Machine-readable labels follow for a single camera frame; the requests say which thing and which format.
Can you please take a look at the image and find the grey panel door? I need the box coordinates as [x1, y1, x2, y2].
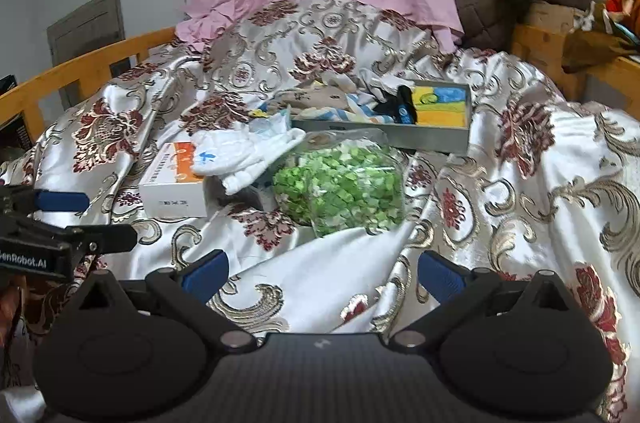
[46, 0, 126, 108]

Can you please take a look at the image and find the dark box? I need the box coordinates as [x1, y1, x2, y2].
[0, 74, 33, 151]

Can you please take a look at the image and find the pastel striped sock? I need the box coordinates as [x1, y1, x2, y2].
[344, 92, 398, 124]

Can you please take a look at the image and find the floral satin blanket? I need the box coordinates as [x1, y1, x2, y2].
[0, 0, 640, 423]

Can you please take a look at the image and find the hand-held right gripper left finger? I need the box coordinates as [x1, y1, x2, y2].
[67, 249, 257, 353]

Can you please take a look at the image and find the white and orange box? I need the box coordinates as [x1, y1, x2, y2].
[138, 141, 212, 220]

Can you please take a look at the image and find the black printed cloth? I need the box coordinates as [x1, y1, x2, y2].
[374, 84, 419, 124]

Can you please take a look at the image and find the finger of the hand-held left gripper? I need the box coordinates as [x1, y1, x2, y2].
[0, 187, 92, 226]
[64, 223, 139, 256]

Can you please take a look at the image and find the bag of green pieces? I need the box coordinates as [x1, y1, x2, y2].
[271, 129, 407, 240]

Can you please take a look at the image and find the yellow picture tray box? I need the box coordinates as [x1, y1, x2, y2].
[291, 79, 474, 156]

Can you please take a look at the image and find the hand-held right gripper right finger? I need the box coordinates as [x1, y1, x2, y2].
[391, 249, 581, 353]

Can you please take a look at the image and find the olive printed bag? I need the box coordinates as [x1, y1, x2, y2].
[561, 2, 638, 74]

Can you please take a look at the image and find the curved wooden bed rail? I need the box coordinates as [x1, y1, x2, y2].
[0, 27, 178, 144]

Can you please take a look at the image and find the white glove with blue mark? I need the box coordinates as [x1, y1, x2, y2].
[191, 124, 307, 197]

